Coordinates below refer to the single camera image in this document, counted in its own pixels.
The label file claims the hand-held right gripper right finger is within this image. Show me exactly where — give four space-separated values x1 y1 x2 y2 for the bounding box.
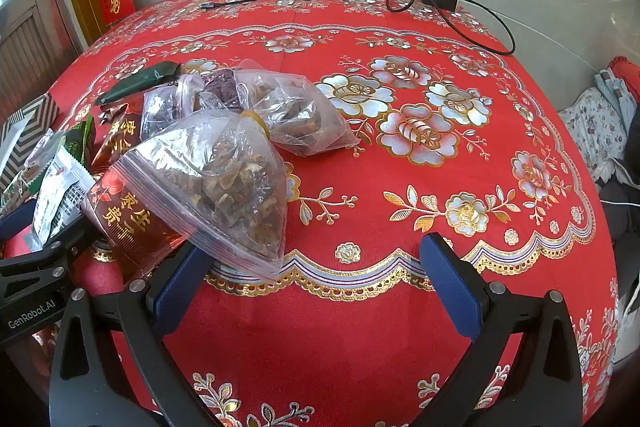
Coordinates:
419 233 586 427

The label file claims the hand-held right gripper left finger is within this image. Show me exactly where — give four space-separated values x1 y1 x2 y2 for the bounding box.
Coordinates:
48 241 216 427

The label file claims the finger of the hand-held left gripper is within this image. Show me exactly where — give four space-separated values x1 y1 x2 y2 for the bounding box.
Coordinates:
30 219 108 275
0 199 39 242

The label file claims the green and brown snack packet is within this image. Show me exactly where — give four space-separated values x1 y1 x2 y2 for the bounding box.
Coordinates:
0 157 48 208

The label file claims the white packet with black print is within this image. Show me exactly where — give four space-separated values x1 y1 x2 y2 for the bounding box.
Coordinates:
32 147 96 253

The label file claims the green and black snack packet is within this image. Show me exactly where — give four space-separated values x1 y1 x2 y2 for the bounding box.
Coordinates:
62 114 96 168

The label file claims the large clear zip bag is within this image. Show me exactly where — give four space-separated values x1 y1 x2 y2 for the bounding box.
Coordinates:
107 109 288 280

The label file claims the striped cardboard box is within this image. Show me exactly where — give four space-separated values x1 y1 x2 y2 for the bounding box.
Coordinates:
0 93 60 192

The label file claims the clear bag of purple pieces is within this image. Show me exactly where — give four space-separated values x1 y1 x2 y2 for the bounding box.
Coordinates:
140 69 241 142

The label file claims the dark green packet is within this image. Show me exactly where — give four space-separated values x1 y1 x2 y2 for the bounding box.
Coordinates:
97 62 183 105

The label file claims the red floral tablecloth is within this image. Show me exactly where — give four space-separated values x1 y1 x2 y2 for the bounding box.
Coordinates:
50 0 626 427

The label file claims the brown metal door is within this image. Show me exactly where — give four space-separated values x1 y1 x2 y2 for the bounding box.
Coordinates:
0 0 76 118

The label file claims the pale blue cloth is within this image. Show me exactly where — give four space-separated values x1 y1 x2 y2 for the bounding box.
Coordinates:
595 72 636 142

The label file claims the red cloth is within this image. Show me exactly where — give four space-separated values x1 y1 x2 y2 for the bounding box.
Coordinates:
607 57 640 98

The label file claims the black power cord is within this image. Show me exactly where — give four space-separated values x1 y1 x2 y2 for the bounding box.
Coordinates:
390 0 517 56

